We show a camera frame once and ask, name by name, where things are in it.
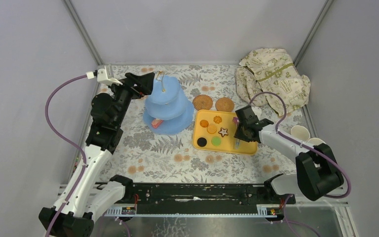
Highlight star shaped cookie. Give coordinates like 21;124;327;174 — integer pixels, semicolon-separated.
218;127;229;138

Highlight woven rattan coaster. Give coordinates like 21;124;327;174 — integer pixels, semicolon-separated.
215;97;234;112
192;94;213;111

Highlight yellow serving tray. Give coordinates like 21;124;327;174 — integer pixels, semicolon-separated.
192;110;257;155

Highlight blue three-tier cake stand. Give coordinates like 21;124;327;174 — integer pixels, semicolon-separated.
143;71;194;135

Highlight pink cake slice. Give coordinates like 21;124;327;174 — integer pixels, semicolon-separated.
151;118;163;129

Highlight purple cake slice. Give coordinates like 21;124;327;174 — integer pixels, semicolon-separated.
232;117;239;125

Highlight light blue tongs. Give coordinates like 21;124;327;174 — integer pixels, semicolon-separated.
233;139;241;150

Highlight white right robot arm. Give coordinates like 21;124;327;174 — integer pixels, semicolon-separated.
234;106;345;203

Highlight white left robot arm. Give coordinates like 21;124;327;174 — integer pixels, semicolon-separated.
39;69;155;237

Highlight orange flower cookie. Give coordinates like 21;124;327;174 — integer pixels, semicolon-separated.
213;116;223;124

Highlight orange waffle cookie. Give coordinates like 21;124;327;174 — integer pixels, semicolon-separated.
206;124;217;134

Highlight green round macaron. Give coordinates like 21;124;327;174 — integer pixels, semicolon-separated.
211;136;222;147

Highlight orange round cookie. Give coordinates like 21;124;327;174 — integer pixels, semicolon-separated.
199;119;209;128

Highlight black round cookie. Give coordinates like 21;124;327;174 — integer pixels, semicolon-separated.
196;137;207;147

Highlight green paper cup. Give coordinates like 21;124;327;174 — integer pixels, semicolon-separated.
290;125;310;142

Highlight floral tablecloth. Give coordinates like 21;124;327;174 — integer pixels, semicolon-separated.
97;65;296;183

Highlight printed cloth bag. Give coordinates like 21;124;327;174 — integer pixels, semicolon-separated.
235;48;311;116

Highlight pink paper cup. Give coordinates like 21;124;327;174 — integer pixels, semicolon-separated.
307;137;325;146

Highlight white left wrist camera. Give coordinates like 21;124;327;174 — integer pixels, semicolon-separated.
85;65;123;86

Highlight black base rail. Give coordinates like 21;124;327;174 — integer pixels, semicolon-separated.
116;183;288;205

